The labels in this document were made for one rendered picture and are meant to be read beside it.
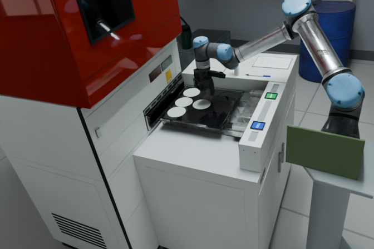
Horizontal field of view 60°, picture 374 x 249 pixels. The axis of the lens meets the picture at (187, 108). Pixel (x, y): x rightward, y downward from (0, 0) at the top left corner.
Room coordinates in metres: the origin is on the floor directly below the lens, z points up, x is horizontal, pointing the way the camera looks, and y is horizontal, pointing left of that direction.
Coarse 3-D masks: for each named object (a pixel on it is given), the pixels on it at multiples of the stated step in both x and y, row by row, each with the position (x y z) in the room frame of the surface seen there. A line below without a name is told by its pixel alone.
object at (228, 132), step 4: (168, 124) 1.45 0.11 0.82; (172, 124) 1.44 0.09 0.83; (176, 124) 1.43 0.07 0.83; (180, 124) 1.41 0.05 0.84; (184, 124) 1.40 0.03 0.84; (188, 128) 1.39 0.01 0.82; (192, 128) 1.38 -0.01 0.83; (196, 128) 1.37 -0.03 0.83; (200, 128) 1.35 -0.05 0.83; (204, 128) 1.34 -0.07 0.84; (208, 128) 1.33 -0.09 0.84; (224, 128) 1.30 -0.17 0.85; (228, 128) 1.30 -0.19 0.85; (212, 132) 1.32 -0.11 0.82; (216, 132) 1.31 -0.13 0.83; (220, 132) 1.30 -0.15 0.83; (224, 132) 1.29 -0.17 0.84; (228, 132) 1.28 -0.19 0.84; (236, 136) 1.26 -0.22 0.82
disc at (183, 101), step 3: (180, 99) 1.57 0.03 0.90; (183, 99) 1.57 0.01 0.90; (186, 99) 1.56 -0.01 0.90; (189, 99) 1.56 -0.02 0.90; (192, 99) 1.55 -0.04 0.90; (177, 102) 1.55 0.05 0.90; (180, 102) 1.54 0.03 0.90; (183, 102) 1.54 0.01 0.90; (186, 102) 1.53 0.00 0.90; (189, 102) 1.53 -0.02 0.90; (177, 105) 1.52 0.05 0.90; (180, 105) 1.51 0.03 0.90; (183, 105) 1.51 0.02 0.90; (186, 105) 1.50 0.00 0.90
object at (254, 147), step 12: (276, 84) 1.47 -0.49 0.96; (264, 96) 1.37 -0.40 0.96; (264, 108) 1.27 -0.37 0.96; (276, 108) 1.25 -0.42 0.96; (252, 120) 1.18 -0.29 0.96; (264, 120) 1.17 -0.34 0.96; (276, 120) 1.25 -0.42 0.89; (252, 132) 1.10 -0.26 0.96; (264, 132) 1.08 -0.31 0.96; (240, 144) 1.03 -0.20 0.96; (252, 144) 1.02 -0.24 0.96; (264, 144) 1.05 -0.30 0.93; (240, 156) 1.03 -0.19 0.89; (252, 156) 1.01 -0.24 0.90; (264, 156) 1.05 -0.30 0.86; (252, 168) 1.01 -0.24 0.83
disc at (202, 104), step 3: (201, 99) 1.53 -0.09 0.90; (204, 99) 1.53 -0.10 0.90; (195, 102) 1.52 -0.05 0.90; (198, 102) 1.51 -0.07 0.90; (201, 102) 1.51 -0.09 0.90; (204, 102) 1.50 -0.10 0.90; (207, 102) 1.50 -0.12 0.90; (210, 102) 1.49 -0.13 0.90; (195, 105) 1.49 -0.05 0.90; (198, 105) 1.48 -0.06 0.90; (201, 105) 1.48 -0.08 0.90; (204, 105) 1.47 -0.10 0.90; (207, 105) 1.47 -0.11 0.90; (198, 108) 1.45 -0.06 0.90; (201, 108) 1.44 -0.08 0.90; (204, 108) 1.44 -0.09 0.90
